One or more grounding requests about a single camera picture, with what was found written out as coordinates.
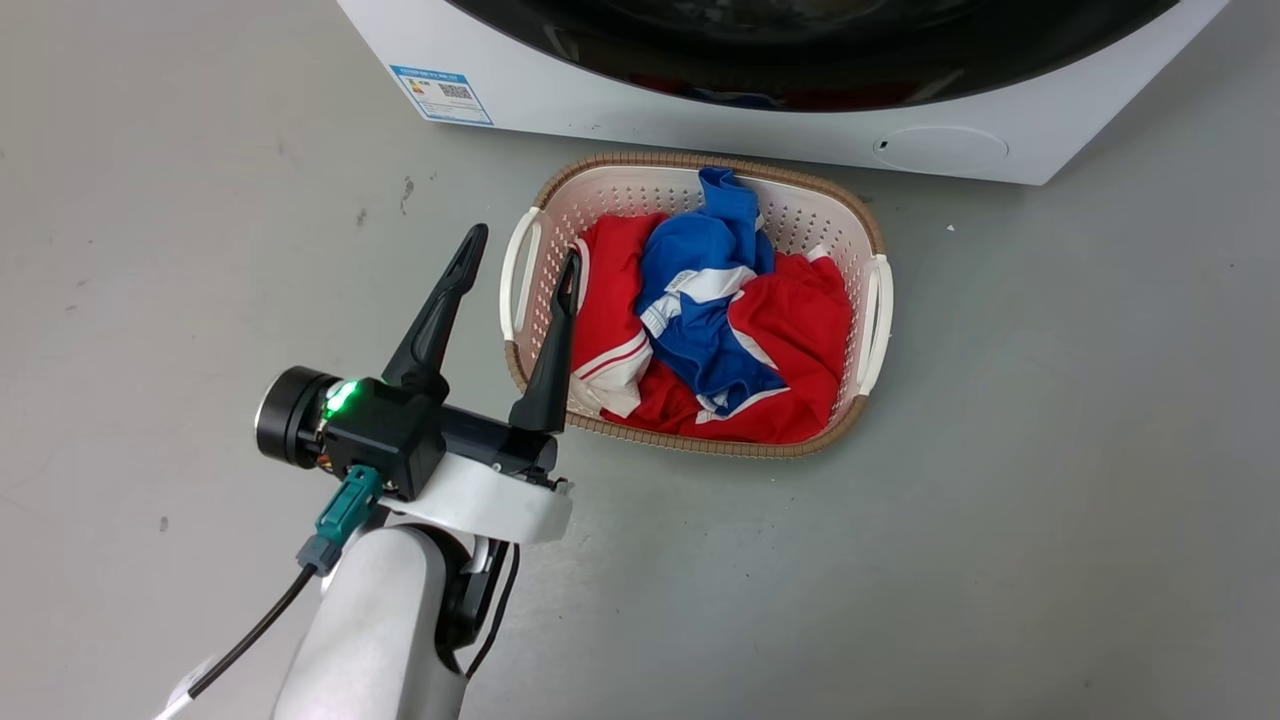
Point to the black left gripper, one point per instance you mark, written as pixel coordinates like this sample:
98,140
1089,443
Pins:
390,430

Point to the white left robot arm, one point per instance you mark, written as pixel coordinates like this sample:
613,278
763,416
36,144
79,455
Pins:
380,630

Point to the white washing machine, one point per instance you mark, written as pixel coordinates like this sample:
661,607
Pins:
620,95

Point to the black glass washing machine door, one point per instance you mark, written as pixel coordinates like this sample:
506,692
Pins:
800,60

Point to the blue white-trimmed garment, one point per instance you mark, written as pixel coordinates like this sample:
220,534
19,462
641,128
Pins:
700,260

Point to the blue energy label sticker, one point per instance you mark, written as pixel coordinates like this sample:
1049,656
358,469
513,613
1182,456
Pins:
442,95

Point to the red white-trimmed garment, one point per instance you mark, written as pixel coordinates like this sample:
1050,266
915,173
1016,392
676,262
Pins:
800,330

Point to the white plastic laundry basket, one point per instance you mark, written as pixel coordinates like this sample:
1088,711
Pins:
800,215

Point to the round white filter cover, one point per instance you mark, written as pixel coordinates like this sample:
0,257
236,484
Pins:
940,148

